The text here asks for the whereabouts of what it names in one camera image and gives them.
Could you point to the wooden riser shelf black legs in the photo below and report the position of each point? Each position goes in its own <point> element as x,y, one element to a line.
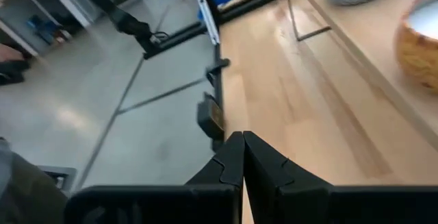
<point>376,46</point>

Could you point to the white candle patterned tin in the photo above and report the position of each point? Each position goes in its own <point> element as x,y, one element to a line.
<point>415,56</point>

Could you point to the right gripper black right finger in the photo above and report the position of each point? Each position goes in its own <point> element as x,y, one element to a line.
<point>308,207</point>

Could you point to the silver aluminium bracket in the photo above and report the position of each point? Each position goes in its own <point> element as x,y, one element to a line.
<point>209,18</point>

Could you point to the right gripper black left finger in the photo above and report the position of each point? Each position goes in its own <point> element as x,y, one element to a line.
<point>205,203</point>

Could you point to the grey metal floor box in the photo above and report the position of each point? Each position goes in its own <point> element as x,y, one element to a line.
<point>60,177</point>

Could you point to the person's foot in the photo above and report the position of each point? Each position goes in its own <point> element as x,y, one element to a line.
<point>12,70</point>

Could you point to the person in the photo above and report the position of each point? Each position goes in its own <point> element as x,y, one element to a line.
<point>27,189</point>

